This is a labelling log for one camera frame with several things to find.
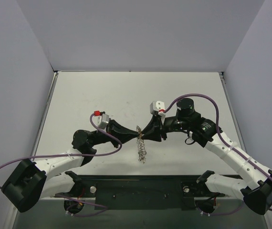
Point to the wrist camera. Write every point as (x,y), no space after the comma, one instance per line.
(157,108)
(102,119)

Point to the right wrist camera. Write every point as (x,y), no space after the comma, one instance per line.
(157,108)

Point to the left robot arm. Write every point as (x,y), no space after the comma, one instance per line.
(43,176)

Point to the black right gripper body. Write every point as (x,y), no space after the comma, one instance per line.
(160,129)

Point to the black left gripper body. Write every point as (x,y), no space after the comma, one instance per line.
(111,132)

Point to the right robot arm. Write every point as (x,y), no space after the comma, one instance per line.
(254,187)

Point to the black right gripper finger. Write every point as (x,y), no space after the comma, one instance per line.
(154,126)
(153,135)

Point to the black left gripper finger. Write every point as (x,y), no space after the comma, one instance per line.
(125,127)
(124,137)

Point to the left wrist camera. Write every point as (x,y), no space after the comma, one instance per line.
(102,119)

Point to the aluminium table edge rail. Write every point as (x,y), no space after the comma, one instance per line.
(221,75)

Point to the metal disc key organizer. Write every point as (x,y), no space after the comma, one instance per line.
(141,147)

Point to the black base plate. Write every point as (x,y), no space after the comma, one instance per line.
(140,192)

